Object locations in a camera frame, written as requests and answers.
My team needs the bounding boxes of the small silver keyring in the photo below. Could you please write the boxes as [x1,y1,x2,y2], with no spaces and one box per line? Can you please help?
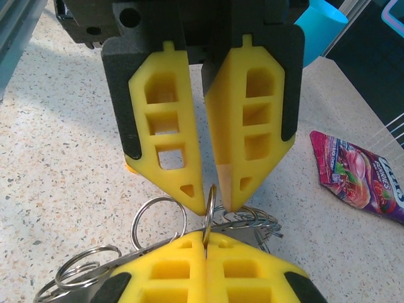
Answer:
[249,213,283,242]
[222,205,255,229]

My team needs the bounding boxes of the red candy bag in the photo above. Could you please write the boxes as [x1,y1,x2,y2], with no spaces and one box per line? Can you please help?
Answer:
[309,130,404,225]

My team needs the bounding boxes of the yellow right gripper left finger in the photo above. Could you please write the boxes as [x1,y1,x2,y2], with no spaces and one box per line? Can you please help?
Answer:
[91,230,208,303]

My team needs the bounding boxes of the aluminium frame long rail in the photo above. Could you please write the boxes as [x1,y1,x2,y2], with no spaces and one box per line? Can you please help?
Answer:
[0,0,50,102]

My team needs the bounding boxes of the blue plastic goblet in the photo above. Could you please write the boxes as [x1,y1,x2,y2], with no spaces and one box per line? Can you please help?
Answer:
[293,0,349,69]

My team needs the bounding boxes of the silver split keyring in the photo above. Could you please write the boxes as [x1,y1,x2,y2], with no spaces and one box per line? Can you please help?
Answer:
[203,184,218,252]

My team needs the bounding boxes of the large silver keyring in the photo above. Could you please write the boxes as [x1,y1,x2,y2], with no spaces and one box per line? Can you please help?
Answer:
[54,245,122,290]
[131,196,187,252]

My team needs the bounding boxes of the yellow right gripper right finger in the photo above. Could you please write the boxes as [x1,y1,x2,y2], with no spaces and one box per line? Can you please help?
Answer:
[205,232,328,303]

